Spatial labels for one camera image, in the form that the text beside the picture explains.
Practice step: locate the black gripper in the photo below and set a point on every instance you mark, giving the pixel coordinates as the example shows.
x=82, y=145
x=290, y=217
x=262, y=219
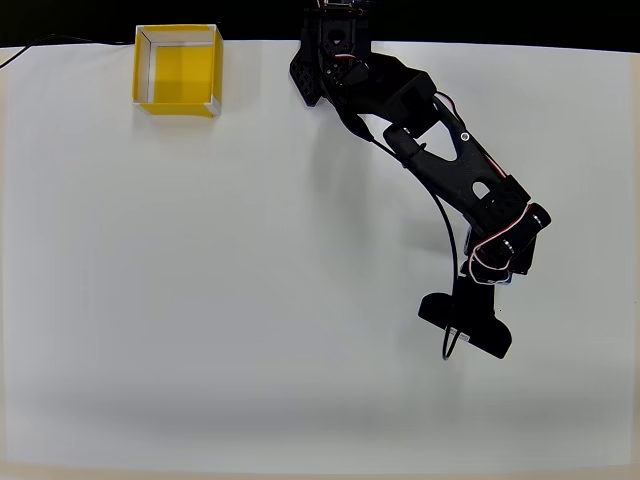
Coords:
x=479, y=272

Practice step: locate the yellow open box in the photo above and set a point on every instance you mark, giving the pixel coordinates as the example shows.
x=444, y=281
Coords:
x=175, y=75

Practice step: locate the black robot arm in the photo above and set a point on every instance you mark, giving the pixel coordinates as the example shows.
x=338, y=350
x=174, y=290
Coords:
x=450, y=160

